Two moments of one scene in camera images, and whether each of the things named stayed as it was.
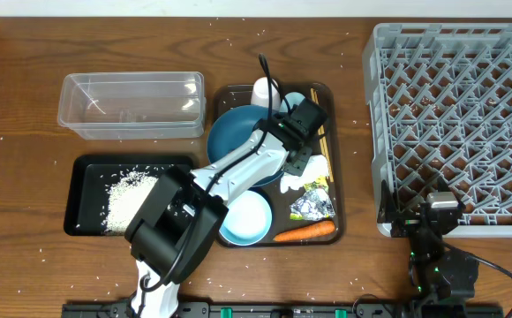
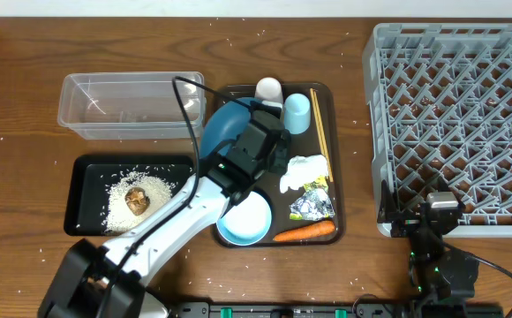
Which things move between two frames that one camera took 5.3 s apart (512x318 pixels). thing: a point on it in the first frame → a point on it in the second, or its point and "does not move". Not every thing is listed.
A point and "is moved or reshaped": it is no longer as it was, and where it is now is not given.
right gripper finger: [443, 185] does not move
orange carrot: [322, 228] does not move
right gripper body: [412, 220] does not move
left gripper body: [306, 142] → [279, 155]
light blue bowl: [248, 219] does not move
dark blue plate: [230, 126] is moved or reshaped
